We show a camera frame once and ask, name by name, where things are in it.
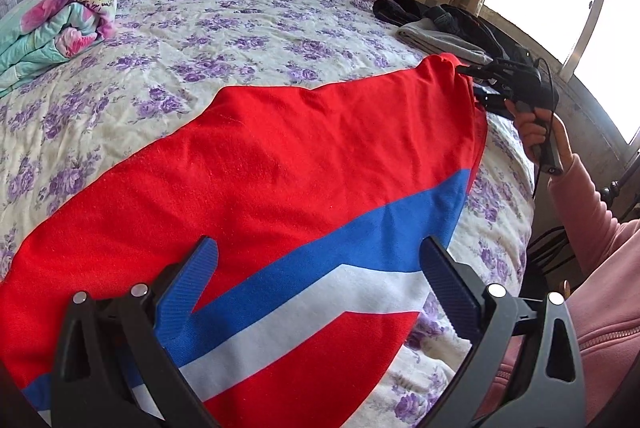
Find pile of dark clothes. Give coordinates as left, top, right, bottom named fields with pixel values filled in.
left=372, top=0, right=532, bottom=64

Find folded teal floral quilt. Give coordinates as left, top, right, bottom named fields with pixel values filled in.
left=0, top=0, right=123, bottom=98

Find person's right hand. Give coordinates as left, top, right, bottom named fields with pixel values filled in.
left=505, top=100, right=577, bottom=177

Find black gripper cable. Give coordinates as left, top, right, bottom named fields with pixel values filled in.
left=530, top=56, right=557, bottom=201

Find grey folded cloth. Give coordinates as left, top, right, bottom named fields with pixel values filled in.
left=397, top=18, right=494, bottom=65

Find red pants with blue white stripes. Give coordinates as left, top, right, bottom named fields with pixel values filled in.
left=0, top=54, right=489, bottom=428

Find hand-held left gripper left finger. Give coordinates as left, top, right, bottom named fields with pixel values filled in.
left=50, top=235, right=221, bottom=428

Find purple floral bed sheet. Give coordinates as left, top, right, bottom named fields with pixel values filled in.
left=0, top=0, right=537, bottom=428

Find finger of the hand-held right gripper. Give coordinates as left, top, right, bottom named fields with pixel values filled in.
left=472, top=88, right=516, bottom=119
left=456, top=64, right=501, bottom=81

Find person's right forearm pink sleeve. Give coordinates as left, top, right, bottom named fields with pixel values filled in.
left=547, top=153, right=640, bottom=279

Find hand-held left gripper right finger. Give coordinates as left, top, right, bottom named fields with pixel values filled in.
left=419, top=235, right=586, bottom=428

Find black metal stand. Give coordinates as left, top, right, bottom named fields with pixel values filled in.
left=597, top=148, right=640, bottom=223

